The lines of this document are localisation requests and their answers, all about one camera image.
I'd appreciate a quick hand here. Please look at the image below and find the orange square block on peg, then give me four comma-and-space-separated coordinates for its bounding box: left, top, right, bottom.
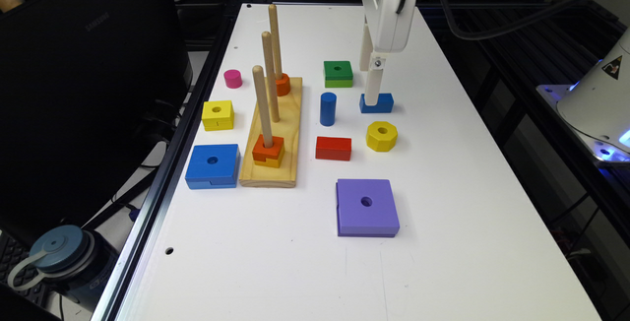
252, 135, 284, 161

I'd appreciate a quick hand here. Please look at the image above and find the yellow square block with hole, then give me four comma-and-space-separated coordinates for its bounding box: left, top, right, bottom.
202, 100, 234, 131

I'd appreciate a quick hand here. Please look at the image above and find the pink cylinder block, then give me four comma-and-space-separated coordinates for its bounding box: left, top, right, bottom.
223, 69, 243, 89

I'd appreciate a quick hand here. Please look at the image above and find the front wooden peg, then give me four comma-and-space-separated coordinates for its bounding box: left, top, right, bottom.
252, 65, 274, 149

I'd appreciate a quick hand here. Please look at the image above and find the orange round block on peg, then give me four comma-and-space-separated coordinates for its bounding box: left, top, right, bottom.
276, 73, 291, 96

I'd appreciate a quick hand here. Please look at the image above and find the yellow octagonal block with hole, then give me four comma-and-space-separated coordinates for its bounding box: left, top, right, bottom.
366, 121, 398, 152

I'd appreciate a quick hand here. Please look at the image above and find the red rectangular block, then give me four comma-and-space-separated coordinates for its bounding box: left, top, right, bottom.
315, 137, 351, 161

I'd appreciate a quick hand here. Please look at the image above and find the large blue square block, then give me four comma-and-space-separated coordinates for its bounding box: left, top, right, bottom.
185, 144, 240, 189

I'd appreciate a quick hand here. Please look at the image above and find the wooden peg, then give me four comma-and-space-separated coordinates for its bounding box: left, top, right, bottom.
252, 65, 274, 149
268, 4, 283, 80
261, 32, 280, 123

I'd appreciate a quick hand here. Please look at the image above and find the black Samsung monitor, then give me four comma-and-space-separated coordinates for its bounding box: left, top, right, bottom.
1, 0, 192, 245

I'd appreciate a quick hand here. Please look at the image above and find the green square block with hole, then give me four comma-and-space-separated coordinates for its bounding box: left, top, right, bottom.
324, 61, 353, 88

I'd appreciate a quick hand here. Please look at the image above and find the purple square block with hole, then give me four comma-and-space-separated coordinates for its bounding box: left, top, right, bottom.
336, 179, 400, 237

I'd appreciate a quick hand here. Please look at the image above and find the blue cylinder block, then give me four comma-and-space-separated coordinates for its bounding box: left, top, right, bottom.
320, 92, 337, 126

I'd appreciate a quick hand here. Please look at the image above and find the middle wooden peg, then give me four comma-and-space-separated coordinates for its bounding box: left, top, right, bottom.
261, 32, 280, 123

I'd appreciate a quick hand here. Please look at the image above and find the dark blue water bottle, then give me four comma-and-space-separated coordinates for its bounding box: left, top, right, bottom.
7, 225, 118, 312

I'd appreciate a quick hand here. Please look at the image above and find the rear wooden peg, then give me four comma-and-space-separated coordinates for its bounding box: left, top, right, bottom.
268, 4, 283, 80

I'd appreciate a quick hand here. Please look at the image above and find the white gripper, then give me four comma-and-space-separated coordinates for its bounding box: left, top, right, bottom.
359, 0, 415, 106

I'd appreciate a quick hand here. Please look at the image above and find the blue rectangular block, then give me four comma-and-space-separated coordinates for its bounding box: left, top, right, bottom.
359, 93, 394, 113

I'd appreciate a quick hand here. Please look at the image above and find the black keyboard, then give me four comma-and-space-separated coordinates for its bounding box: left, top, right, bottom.
0, 231, 50, 308

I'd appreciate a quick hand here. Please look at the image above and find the yellow block under orange block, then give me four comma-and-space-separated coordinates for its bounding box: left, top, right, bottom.
254, 151, 284, 168

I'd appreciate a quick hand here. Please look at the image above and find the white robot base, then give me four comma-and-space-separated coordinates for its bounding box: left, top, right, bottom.
536, 32, 629, 166

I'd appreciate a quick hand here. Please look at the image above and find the wooden base board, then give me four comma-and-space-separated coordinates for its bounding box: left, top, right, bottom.
239, 77, 302, 188

